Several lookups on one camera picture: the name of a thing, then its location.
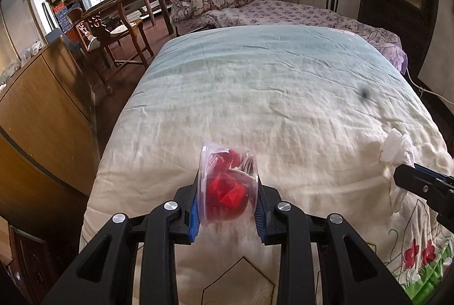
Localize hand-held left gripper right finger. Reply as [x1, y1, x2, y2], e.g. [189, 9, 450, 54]
[253, 177, 414, 305]

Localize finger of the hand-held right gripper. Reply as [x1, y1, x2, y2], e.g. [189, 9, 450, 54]
[393, 164, 442, 207]
[413, 163, 454, 186]

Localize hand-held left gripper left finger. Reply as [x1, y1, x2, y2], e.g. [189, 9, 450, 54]
[43, 177, 201, 305]

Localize white tissue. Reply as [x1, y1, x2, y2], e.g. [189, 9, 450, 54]
[379, 128, 416, 214]

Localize plastic bag with red item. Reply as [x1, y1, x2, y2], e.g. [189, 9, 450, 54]
[197, 140, 260, 225]

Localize dark carved wooden cabinet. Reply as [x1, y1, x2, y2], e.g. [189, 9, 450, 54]
[0, 216, 66, 305]

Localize purple floral bedsheet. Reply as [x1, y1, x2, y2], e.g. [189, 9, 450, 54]
[206, 0, 408, 75]

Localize wooden armchair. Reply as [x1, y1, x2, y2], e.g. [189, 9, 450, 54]
[101, 0, 155, 70]

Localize carved back wooden chair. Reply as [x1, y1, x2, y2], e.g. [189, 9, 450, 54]
[74, 12, 117, 95]

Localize folded floral quilt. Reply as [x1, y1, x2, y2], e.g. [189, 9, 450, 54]
[168, 0, 268, 22]

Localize blue chair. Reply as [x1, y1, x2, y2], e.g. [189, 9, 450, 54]
[46, 27, 81, 54]

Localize crumpled white plastic bags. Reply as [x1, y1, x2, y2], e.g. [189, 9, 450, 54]
[0, 41, 43, 92]

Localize glass panel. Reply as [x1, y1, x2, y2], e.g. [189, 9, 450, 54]
[0, 0, 47, 72]

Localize white cable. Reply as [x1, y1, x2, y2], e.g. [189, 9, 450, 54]
[404, 67, 454, 104]

